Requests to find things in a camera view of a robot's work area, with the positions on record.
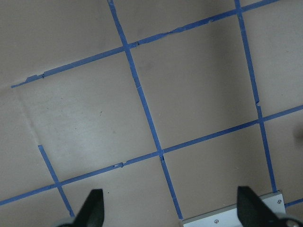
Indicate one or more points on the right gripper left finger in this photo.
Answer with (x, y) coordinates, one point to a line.
(92, 212)

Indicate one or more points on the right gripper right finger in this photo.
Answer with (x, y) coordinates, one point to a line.
(252, 211)

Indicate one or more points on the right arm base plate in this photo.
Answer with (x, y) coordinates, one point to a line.
(227, 216)

